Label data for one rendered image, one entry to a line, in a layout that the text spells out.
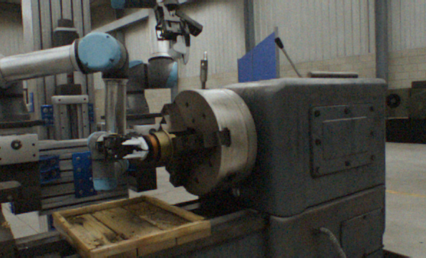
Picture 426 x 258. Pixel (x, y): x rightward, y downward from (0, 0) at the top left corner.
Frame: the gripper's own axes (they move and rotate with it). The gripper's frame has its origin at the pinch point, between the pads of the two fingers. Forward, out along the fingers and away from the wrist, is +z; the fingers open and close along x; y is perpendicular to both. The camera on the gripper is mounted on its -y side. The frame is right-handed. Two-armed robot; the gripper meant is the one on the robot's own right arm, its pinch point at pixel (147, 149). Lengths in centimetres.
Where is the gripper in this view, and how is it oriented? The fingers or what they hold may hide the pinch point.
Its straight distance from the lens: 97.4
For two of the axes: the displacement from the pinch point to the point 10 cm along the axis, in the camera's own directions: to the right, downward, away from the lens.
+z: 5.7, 0.3, -8.2
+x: -0.5, -10.0, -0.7
